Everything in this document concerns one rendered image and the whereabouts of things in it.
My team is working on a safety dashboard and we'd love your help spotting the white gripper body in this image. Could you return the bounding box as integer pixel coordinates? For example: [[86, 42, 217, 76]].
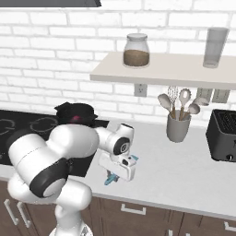
[[98, 151, 137, 183]]

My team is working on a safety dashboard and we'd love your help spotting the black pot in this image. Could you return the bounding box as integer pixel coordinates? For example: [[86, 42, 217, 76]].
[[53, 101, 99, 127]]

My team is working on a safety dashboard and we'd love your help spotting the brown drawer front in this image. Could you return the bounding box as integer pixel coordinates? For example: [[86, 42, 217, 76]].
[[178, 211, 236, 236], [91, 196, 176, 236]]

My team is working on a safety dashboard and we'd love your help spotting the grey utensil holder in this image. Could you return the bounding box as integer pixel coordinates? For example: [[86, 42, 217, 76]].
[[165, 109, 193, 144]]

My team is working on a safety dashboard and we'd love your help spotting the brown cupboard door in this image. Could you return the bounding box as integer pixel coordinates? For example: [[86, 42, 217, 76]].
[[0, 179, 19, 236], [12, 196, 59, 236]]

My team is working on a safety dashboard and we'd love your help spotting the metal whisk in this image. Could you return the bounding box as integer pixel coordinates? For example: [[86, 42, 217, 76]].
[[167, 85, 180, 120]]

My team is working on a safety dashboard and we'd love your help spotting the slotted wooden spoon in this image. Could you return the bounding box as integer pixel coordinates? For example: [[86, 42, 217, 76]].
[[178, 88, 193, 121]]

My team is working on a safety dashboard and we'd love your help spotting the black hob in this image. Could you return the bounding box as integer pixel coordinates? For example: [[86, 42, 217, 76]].
[[0, 109, 111, 179]]

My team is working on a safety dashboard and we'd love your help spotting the black toaster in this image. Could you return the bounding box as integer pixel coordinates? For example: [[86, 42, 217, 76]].
[[205, 108, 236, 163]]

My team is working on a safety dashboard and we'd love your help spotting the glass jar with brown contents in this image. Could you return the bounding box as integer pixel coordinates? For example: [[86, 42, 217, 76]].
[[122, 32, 151, 69]]

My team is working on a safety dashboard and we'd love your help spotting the tall grey glass container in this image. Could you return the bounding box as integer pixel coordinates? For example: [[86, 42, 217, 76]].
[[202, 26, 230, 69]]

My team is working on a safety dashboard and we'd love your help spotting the dark grey range hood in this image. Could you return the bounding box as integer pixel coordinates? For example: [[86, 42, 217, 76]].
[[0, 0, 102, 8]]

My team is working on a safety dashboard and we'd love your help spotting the white drawer handle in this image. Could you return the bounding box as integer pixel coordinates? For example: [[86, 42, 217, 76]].
[[120, 203, 148, 217], [223, 220, 236, 232]]

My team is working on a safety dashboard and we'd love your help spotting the white wall outlet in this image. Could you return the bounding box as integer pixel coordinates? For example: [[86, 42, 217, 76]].
[[133, 83, 148, 99], [196, 88, 214, 104], [211, 88, 231, 104]]

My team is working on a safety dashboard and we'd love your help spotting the beige wall shelf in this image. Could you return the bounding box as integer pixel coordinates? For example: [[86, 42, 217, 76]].
[[88, 51, 236, 91]]

